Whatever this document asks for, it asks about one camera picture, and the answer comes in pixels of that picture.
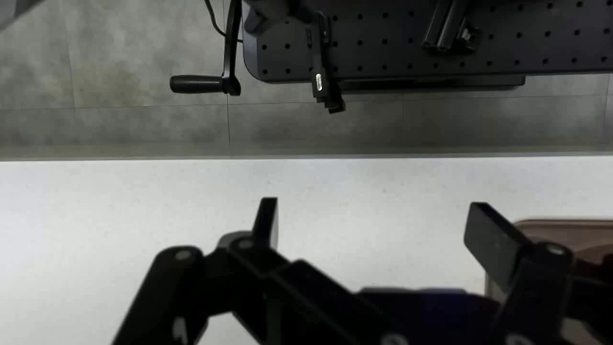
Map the black clamp bracket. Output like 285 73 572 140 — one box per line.
308 10 346 117

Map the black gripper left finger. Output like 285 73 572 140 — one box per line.
112 196 384 345

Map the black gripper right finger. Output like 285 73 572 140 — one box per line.
461 201 613 345

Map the thin black cable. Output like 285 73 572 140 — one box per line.
200 0 229 38

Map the short black bracket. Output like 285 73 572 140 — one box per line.
421 0 482 56

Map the black crank handle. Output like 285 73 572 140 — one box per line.
168 0 245 98

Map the black perforated mounting board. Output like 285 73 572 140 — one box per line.
241 0 613 90

